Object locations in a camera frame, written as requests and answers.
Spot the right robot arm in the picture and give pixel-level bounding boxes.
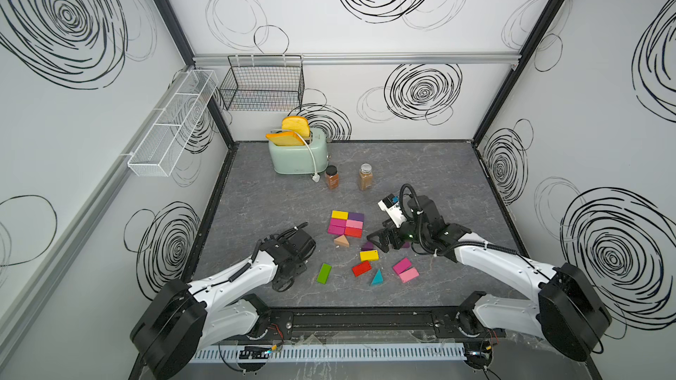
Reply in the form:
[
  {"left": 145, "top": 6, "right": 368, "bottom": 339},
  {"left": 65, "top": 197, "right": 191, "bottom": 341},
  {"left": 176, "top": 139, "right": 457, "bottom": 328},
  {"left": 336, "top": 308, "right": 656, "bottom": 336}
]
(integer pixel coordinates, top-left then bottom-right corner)
[{"left": 367, "top": 195, "right": 612, "bottom": 362}]

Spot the magenta speckled block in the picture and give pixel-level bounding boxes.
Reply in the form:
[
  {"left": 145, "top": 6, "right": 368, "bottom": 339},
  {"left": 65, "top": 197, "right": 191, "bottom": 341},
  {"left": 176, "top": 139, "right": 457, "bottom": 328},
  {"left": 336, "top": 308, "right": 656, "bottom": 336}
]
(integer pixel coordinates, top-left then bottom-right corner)
[{"left": 327, "top": 225, "right": 345, "bottom": 236}]

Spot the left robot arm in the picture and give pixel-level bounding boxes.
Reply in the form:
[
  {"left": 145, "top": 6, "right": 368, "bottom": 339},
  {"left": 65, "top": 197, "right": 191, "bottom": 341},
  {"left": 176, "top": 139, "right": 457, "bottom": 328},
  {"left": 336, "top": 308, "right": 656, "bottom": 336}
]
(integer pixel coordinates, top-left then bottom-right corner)
[{"left": 130, "top": 225, "right": 316, "bottom": 379}]

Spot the yellow toast slice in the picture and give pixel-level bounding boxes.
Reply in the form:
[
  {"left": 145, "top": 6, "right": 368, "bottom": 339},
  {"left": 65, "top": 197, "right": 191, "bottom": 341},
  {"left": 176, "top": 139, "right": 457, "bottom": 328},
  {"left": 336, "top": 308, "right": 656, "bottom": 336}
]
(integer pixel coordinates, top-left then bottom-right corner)
[
  {"left": 281, "top": 115, "right": 312, "bottom": 139},
  {"left": 266, "top": 131, "right": 306, "bottom": 147}
]

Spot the mint green toaster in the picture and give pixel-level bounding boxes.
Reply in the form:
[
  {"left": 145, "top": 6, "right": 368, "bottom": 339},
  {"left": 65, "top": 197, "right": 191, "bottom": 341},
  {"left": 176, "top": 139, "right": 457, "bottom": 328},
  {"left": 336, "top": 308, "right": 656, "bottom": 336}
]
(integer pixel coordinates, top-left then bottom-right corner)
[{"left": 269, "top": 128, "right": 329, "bottom": 175}]

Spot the white toaster power cable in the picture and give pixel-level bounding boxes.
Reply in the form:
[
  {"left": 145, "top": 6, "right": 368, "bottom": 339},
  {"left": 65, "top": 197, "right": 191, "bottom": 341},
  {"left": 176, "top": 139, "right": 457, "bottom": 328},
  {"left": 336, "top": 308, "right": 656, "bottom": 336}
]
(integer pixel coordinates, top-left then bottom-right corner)
[{"left": 292, "top": 131, "right": 321, "bottom": 183}]

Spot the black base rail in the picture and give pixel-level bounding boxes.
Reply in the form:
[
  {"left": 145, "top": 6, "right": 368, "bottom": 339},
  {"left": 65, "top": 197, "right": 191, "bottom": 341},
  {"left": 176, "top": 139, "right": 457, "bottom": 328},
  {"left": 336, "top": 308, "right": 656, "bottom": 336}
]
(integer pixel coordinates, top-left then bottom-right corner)
[{"left": 232, "top": 306, "right": 506, "bottom": 341}]

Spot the purple triangle block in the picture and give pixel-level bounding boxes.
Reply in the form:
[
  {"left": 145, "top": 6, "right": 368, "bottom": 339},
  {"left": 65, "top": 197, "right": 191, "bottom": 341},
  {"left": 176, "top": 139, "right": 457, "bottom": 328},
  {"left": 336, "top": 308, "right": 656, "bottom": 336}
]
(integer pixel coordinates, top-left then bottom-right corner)
[{"left": 361, "top": 242, "right": 375, "bottom": 252}]

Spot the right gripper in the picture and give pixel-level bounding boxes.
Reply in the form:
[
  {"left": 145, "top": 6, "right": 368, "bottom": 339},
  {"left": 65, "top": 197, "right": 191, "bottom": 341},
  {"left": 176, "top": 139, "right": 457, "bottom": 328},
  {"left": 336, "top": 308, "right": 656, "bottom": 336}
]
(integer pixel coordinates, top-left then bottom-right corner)
[{"left": 365, "top": 215, "right": 429, "bottom": 252}]

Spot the back yellow toast slice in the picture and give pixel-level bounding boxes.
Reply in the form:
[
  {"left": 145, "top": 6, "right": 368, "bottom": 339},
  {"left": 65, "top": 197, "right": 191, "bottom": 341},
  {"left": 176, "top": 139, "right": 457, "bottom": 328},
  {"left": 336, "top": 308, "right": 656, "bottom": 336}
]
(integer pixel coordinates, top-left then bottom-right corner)
[{"left": 281, "top": 115, "right": 312, "bottom": 139}]

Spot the tan triangle block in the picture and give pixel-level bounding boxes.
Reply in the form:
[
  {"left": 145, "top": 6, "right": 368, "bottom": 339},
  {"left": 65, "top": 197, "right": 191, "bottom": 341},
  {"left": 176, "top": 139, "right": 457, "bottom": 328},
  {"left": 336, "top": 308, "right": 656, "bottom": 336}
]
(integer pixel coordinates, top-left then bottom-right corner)
[{"left": 334, "top": 235, "right": 350, "bottom": 247}]

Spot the brown spice jar silver lid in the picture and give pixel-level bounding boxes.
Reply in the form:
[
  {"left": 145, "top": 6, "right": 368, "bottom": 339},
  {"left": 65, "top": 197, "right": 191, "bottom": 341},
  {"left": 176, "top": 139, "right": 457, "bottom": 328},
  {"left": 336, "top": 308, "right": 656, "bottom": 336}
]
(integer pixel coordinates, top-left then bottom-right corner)
[{"left": 359, "top": 164, "right": 373, "bottom": 191}]

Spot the magenta block beside yellow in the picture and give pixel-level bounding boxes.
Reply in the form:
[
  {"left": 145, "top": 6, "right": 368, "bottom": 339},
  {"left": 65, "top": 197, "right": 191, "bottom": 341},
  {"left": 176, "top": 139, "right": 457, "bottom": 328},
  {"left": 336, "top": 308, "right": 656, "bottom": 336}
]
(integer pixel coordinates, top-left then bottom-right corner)
[{"left": 330, "top": 218, "right": 347, "bottom": 228}]

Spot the light pink block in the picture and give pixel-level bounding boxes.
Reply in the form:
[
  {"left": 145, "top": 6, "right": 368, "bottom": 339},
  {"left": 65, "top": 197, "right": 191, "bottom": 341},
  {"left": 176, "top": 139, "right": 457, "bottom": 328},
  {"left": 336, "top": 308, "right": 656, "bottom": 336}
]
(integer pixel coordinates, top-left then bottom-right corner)
[
  {"left": 346, "top": 219, "right": 364, "bottom": 230},
  {"left": 399, "top": 267, "right": 420, "bottom": 283}
]

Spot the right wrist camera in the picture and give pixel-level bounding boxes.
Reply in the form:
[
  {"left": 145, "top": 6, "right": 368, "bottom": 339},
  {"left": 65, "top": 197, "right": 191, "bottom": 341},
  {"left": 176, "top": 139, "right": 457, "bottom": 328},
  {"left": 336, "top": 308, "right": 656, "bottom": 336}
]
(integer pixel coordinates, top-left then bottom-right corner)
[{"left": 378, "top": 194, "right": 407, "bottom": 228}]

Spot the front yellow toast slice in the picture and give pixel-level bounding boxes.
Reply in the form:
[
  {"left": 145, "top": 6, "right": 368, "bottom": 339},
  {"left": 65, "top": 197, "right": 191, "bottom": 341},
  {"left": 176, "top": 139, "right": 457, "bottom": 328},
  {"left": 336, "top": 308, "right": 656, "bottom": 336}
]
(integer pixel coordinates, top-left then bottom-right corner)
[{"left": 266, "top": 131, "right": 306, "bottom": 147}]

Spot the grey slotted cable duct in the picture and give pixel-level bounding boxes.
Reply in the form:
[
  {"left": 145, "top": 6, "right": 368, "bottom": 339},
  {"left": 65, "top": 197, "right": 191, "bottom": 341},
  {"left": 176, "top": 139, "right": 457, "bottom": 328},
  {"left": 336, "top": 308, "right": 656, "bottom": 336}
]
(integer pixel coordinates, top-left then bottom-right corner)
[{"left": 191, "top": 343, "right": 467, "bottom": 364}]

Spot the red block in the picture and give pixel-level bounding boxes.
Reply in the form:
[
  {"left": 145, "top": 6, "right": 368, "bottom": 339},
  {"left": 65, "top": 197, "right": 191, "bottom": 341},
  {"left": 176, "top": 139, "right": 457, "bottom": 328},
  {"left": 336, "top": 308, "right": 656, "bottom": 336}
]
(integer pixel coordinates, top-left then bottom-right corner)
[
  {"left": 351, "top": 260, "right": 373, "bottom": 277},
  {"left": 344, "top": 227, "right": 363, "bottom": 239}
]

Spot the black wire basket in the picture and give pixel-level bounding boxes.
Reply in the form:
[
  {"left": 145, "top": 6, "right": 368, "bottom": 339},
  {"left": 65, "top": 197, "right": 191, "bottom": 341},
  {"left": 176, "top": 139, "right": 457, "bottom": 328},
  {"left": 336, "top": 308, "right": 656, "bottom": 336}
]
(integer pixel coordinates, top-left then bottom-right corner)
[{"left": 219, "top": 55, "right": 306, "bottom": 112}]

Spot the red pepper spice jar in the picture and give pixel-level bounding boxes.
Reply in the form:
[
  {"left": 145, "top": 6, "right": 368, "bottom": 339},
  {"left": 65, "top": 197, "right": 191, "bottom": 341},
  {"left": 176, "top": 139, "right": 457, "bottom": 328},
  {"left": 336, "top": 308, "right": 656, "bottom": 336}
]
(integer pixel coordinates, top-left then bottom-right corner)
[{"left": 325, "top": 165, "right": 340, "bottom": 190}]

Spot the white mesh wall shelf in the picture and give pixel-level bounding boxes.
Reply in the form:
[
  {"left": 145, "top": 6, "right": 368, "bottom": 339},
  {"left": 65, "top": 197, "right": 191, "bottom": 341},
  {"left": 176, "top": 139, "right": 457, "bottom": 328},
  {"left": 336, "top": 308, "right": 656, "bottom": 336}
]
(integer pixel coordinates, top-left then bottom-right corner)
[{"left": 128, "top": 70, "right": 218, "bottom": 177}]

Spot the teal triangle block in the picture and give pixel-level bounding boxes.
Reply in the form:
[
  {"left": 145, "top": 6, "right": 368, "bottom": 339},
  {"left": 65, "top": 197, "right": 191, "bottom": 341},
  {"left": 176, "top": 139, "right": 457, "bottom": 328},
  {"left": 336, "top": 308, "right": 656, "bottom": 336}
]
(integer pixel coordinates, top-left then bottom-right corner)
[{"left": 371, "top": 269, "right": 384, "bottom": 286}]

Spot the green block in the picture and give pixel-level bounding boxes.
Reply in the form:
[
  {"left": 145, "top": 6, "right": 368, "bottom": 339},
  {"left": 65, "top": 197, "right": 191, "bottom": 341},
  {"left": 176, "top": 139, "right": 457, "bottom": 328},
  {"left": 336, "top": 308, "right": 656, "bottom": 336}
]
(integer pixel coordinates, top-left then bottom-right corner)
[{"left": 316, "top": 263, "right": 332, "bottom": 284}]

